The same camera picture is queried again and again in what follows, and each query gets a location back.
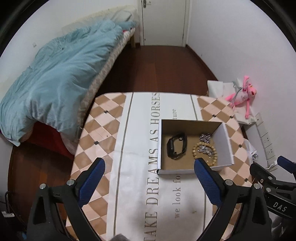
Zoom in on wooden bead bracelet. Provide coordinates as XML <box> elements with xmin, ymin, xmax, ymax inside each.
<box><xmin>192</xmin><ymin>141</ymin><xmax>218</xmax><ymax>167</ymax></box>

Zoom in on white cardboard box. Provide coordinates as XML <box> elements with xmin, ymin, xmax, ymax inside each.
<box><xmin>157</xmin><ymin>120</ymin><xmax>234</xmax><ymax>175</ymax></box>

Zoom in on white power strip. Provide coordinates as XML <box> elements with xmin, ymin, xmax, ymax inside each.
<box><xmin>255</xmin><ymin>113</ymin><xmax>278</xmax><ymax>171</ymax></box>

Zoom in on white door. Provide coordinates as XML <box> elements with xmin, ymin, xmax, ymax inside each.
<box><xmin>137</xmin><ymin>0</ymin><xmax>192</xmax><ymax>47</ymax></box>

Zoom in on black smart watch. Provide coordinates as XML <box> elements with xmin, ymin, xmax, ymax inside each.
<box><xmin>166</xmin><ymin>132</ymin><xmax>187</xmax><ymax>160</ymax></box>

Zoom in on teal blue duvet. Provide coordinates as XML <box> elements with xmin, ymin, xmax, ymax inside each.
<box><xmin>1</xmin><ymin>20</ymin><xmax>137</xmax><ymax>146</ymax></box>

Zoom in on pink panther plush toy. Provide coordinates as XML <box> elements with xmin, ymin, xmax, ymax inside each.
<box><xmin>225</xmin><ymin>75</ymin><xmax>257</xmax><ymax>120</ymax></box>

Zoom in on silver chain bracelet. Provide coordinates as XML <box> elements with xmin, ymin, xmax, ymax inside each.
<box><xmin>197</xmin><ymin>145</ymin><xmax>214</xmax><ymax>156</ymax></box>

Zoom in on checkered printed tablecloth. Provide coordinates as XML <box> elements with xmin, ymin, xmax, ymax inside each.
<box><xmin>71</xmin><ymin>92</ymin><xmax>251</xmax><ymax>240</ymax></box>

